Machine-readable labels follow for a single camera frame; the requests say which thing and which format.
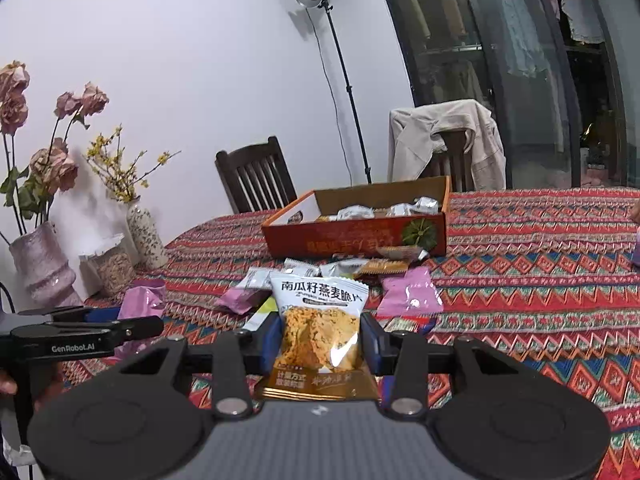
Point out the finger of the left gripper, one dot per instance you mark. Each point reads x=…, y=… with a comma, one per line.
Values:
x=73, y=314
x=86, y=334

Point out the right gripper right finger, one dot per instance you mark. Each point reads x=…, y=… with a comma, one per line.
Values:
x=407, y=358

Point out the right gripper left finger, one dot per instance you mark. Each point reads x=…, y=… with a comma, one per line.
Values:
x=229, y=359

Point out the oat crisps snack bag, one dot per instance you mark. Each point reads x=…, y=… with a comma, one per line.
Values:
x=319, y=357

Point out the glass jar with white lid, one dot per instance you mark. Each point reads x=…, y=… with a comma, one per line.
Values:
x=112, y=265

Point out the pink snack packet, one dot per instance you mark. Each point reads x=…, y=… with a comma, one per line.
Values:
x=411, y=294
x=241, y=300

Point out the pink ribbed vase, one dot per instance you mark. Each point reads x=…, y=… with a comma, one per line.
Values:
x=44, y=268

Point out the speckled small vase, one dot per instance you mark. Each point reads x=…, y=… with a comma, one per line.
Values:
x=142, y=229

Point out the orange biscuit packet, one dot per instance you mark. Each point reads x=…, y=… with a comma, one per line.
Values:
x=382, y=267

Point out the green white snack packet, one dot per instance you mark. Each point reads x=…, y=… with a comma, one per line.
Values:
x=256, y=320

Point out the silver snack packet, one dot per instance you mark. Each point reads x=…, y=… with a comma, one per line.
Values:
x=258, y=278

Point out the pink dried roses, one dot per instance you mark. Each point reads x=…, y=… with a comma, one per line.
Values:
x=37, y=162

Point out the orange cardboard tray box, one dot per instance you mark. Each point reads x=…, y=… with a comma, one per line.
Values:
x=308, y=228

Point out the silver packet in box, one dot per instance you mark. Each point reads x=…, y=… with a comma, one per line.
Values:
x=426, y=205
x=355, y=212
x=400, y=210

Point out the yellow flower branch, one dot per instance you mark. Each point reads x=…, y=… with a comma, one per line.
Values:
x=120, y=176

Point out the red patterned tablecloth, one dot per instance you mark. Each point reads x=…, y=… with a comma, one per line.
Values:
x=545, y=276

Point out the chair with beige jacket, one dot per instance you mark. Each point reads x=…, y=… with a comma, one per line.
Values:
x=454, y=161

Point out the dark wooden chair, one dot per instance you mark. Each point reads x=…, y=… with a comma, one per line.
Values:
x=256, y=177

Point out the beige jacket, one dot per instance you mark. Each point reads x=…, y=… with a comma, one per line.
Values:
x=418, y=133

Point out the purple tissue pack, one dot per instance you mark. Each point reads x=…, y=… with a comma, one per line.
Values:
x=635, y=256

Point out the black framed glass door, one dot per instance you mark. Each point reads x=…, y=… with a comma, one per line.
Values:
x=560, y=76

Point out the studio light on stand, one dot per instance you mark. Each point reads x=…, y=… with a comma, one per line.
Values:
x=319, y=14

